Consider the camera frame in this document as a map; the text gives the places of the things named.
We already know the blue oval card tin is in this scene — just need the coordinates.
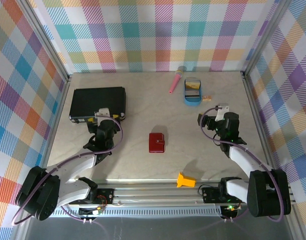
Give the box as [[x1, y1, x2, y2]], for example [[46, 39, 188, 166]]
[[183, 78, 203, 108]]

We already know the red card holder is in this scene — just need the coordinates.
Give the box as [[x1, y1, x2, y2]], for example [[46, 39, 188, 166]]
[[148, 132, 166, 154]]

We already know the pink toy microphone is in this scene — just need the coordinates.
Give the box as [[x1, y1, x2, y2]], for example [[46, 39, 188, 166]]
[[168, 65, 187, 95]]

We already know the grey striped credit card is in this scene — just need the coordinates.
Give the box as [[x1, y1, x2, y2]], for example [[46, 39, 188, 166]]
[[185, 89, 201, 99]]

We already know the gold credit card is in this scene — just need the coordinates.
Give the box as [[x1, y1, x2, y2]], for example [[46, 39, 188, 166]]
[[185, 79, 201, 90]]

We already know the black briefcase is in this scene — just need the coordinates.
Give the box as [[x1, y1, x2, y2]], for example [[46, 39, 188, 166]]
[[69, 86, 127, 124]]

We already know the yellow plastic stand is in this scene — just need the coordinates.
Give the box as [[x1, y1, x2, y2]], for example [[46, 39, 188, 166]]
[[176, 171, 197, 189]]

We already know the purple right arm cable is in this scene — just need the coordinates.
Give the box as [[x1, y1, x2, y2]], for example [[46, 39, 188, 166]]
[[200, 106, 286, 223]]

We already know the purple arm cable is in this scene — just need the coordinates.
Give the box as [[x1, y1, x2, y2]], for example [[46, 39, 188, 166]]
[[200, 106, 286, 223], [12, 113, 123, 226]]

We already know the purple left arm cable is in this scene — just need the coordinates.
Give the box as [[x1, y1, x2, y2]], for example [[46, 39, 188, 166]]
[[12, 113, 123, 226]]

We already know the aluminium side rail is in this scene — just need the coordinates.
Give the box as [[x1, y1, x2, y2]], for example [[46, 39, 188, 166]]
[[241, 73, 280, 186], [35, 74, 73, 188]]

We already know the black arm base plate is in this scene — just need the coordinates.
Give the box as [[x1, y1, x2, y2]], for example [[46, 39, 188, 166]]
[[69, 188, 115, 205], [201, 186, 248, 204]]

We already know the aluminium frame rail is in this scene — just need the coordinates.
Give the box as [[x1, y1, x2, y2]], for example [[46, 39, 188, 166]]
[[19, 183, 296, 209]]

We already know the black controller bracket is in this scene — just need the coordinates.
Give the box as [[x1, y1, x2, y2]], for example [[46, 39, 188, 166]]
[[220, 204, 241, 220], [78, 206, 102, 218]]

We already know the aluminium frame post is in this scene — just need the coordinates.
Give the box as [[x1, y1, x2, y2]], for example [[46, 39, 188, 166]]
[[17, 0, 73, 85], [240, 0, 293, 81]]

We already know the grey slotted cable duct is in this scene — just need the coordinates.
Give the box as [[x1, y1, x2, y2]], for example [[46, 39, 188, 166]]
[[32, 208, 223, 218]]

